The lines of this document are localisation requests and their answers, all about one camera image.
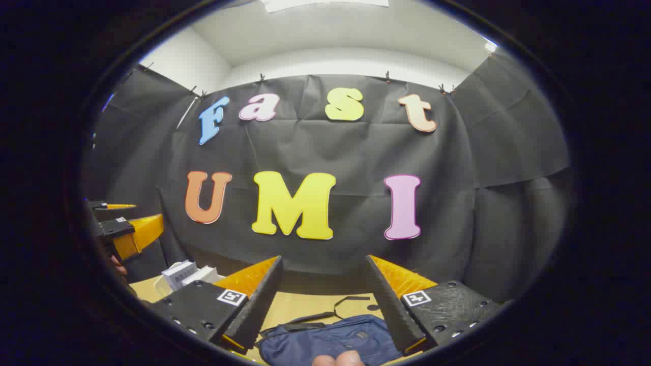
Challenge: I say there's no ceiling light panel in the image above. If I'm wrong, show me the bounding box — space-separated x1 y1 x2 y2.
260 0 390 13

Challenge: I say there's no grey cover book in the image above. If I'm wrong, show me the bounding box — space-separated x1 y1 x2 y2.
162 260 198 291

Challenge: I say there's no blue schoolbag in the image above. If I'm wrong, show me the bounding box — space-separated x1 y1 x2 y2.
257 296 405 366

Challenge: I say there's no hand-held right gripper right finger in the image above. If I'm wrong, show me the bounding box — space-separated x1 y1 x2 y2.
363 254 505 356

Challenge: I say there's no white bookshelf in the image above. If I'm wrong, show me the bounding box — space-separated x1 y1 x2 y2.
153 262 227 298

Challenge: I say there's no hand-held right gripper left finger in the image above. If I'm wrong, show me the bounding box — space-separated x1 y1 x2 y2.
146 255 284 355

